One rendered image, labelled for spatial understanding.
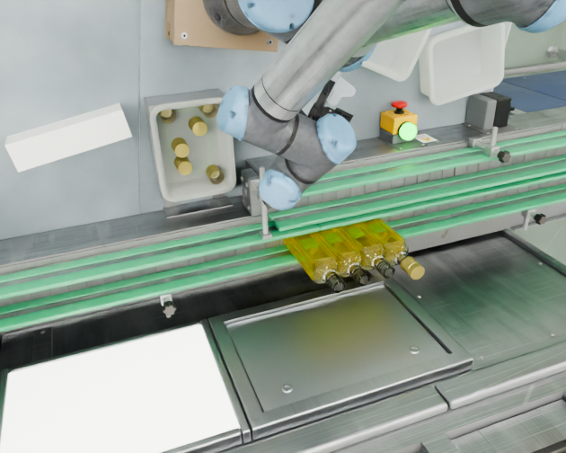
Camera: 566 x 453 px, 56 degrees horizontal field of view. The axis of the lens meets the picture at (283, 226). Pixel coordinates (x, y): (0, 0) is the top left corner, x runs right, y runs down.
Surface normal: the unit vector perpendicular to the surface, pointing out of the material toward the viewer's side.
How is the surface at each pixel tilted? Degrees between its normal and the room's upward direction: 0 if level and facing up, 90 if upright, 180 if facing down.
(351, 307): 90
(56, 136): 0
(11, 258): 90
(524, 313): 90
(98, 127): 0
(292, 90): 37
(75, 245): 90
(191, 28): 5
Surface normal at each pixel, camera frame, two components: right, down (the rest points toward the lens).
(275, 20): 0.27, 0.33
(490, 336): -0.04, -0.88
